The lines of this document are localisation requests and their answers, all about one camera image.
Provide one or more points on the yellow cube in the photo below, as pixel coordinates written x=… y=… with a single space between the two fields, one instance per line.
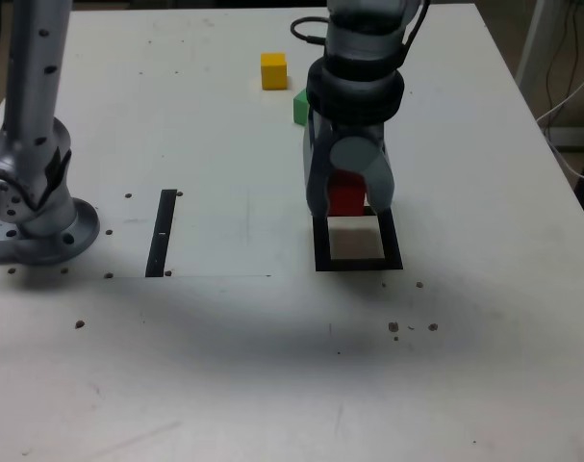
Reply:
x=273 y=72

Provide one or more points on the black tape strip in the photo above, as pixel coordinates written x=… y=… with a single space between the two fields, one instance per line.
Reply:
x=160 y=231

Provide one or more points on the black tape square outline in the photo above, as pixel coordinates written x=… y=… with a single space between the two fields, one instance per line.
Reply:
x=392 y=245

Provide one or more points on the green cube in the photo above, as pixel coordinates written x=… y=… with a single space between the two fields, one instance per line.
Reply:
x=301 y=108

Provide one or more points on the white post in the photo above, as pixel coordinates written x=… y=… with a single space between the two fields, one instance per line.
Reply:
x=537 y=29

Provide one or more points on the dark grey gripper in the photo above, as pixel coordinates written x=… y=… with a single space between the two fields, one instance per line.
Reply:
x=359 y=129

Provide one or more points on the red cube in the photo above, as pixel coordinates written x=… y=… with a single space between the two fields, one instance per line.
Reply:
x=347 y=195

